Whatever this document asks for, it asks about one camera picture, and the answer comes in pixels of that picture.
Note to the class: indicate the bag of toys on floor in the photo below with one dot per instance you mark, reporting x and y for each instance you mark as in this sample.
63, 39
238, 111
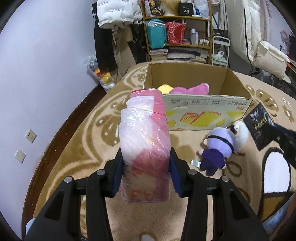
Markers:
104, 78

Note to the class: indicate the beige trousers hanging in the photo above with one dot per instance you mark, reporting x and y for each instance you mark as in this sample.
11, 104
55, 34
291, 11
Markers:
122, 52

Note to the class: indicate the black hanging garment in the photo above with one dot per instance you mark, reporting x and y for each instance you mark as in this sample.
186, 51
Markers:
103, 45

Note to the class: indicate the yellow plush toy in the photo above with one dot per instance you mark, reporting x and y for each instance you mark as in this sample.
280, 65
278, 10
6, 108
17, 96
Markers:
165, 89

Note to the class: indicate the white trolley cart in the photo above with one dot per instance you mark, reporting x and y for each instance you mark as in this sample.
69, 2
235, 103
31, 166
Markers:
220, 47

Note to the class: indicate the white fluffy pompom toy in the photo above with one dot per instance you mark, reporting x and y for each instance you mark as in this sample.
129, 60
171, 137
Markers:
240, 131

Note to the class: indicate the wall socket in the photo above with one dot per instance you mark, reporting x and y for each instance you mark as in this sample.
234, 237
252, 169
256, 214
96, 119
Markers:
20, 156
31, 136

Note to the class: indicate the teal bag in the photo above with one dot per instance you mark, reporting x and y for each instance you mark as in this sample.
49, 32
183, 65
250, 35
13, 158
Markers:
156, 33

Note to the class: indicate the wall socket lower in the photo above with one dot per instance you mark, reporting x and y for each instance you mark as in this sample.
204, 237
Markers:
20, 156

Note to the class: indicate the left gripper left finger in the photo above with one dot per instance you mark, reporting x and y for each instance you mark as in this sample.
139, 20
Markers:
59, 218

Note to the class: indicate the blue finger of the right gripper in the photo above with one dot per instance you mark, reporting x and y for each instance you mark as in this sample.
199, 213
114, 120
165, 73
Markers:
286, 139

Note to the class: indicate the pink bear plush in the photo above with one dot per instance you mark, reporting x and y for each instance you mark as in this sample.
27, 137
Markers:
201, 89

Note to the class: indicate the wooden shelf unit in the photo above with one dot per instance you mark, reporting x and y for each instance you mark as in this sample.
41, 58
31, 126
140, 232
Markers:
197, 45

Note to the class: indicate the white reclining chair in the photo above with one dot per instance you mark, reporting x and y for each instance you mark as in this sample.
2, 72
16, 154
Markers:
249, 32

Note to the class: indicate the red patterned bag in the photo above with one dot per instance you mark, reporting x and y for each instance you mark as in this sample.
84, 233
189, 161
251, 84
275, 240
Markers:
175, 32

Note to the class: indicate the stack of books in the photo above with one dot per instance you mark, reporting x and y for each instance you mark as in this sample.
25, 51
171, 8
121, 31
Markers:
158, 54

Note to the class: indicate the purple haired plush doll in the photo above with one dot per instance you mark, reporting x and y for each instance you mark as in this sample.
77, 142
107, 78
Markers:
221, 144

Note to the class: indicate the black Face tissue pack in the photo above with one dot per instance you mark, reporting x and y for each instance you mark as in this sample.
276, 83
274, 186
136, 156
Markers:
259, 124

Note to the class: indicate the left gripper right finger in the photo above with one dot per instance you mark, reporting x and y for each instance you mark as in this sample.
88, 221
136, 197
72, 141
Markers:
233, 217

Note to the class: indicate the white plastic bag on shelf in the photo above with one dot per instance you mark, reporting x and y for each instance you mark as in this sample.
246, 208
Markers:
203, 8

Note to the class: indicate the cardboard box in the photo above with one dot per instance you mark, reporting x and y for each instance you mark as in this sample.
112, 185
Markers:
227, 101

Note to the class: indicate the white puffer jacket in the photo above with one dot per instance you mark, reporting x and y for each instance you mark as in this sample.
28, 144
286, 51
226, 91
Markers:
118, 13

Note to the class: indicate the pink plastic roll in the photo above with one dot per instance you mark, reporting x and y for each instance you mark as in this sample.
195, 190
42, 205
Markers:
145, 146

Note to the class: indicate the anime print bag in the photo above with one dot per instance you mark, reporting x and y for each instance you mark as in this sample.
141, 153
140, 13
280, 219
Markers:
152, 8

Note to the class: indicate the beige patterned carpet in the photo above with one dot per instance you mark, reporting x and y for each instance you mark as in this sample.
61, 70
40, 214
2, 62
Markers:
264, 178

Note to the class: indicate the wall socket upper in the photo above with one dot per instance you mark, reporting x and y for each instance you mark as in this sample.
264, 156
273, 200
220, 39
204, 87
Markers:
31, 136

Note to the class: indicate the black box with 40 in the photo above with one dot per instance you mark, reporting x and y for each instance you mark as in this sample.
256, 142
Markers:
185, 9

